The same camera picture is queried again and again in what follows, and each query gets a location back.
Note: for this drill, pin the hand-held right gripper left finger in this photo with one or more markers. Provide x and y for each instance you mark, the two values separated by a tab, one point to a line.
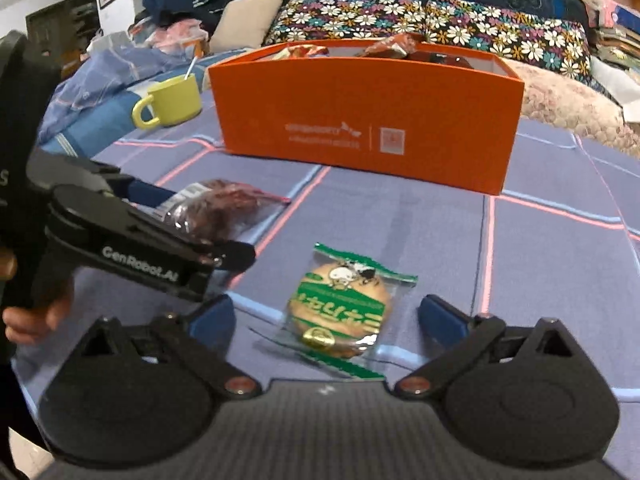
212	320

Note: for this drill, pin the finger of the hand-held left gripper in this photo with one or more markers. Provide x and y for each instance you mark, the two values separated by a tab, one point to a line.
200	250
150	194

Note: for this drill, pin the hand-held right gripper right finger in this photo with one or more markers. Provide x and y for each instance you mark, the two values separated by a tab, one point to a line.
442	319

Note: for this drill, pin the dark red snack packet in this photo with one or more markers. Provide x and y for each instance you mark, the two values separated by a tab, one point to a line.
225	205

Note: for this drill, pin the green cookie packet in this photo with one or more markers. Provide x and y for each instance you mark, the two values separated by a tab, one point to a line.
340	305

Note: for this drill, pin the orange cardboard box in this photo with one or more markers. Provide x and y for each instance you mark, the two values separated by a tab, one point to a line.
310	120

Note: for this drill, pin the person's left hand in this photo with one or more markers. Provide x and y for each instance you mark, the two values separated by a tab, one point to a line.
35	322

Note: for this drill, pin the blue checked tablecloth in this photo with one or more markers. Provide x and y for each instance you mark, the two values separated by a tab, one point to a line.
425	240

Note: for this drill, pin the blue striped cushion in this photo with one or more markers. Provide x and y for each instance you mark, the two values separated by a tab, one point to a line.
95	120

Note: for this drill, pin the yellow-green mug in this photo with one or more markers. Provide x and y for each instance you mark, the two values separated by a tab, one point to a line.
175	102

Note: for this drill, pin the light blue plaid cloth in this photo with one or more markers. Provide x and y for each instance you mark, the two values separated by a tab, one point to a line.
100	75

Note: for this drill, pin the metal spoon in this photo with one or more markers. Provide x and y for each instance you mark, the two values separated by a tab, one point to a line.
190	67

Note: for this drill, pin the dark wooden cabinet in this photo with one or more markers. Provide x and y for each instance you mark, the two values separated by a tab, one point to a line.
65	25

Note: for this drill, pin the pile of dark clothes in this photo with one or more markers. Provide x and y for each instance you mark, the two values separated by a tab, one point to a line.
170	0

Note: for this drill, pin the beige pillow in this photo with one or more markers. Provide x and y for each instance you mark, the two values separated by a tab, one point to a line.
245	22

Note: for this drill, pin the beige quilted sofa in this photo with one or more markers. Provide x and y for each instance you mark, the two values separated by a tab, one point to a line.
560	105

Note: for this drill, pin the floral cushion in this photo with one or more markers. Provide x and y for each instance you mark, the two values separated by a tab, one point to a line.
340	20
505	35

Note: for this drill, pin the brown red snack packet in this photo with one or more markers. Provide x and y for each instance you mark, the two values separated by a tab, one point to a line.
390	45

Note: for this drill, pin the white cloth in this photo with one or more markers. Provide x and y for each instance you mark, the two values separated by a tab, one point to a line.
620	90

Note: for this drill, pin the stack of books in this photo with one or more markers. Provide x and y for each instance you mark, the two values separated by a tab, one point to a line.
615	30

